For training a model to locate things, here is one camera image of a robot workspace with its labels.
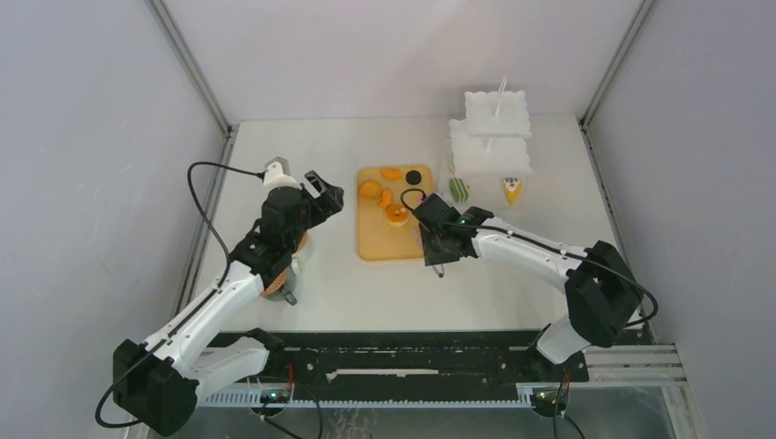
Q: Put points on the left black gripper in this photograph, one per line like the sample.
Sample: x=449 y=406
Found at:
x=329 y=202

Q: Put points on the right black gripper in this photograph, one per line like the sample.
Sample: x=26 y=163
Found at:
x=431 y=256

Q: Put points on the green layered cake slice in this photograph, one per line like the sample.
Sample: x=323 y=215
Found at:
x=458 y=190

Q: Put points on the orange glazed donut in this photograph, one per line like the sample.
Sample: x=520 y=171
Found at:
x=397 y=215

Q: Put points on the yellow cream cake slice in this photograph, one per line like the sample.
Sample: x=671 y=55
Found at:
x=512 y=188

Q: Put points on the white three tier stand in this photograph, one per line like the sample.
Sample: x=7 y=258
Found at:
x=491 y=138

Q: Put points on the pink handled metal tongs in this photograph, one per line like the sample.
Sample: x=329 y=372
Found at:
x=426 y=241

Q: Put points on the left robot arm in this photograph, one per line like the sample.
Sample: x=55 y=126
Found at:
x=194 y=327

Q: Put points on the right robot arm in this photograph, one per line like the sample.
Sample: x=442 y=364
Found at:
x=602 y=294

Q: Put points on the orange round tart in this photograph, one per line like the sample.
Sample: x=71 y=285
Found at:
x=370 y=189

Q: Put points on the yellow serving tray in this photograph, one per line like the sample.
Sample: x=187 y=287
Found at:
x=376 y=240

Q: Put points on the small orange pastry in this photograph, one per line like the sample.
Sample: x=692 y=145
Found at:
x=386 y=199

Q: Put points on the black round cookie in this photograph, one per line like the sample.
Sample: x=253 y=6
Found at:
x=413 y=177

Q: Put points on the grey mug with rattan lid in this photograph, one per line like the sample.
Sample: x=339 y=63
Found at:
x=282 y=288

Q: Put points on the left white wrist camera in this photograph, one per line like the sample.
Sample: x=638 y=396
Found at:
x=277 y=174

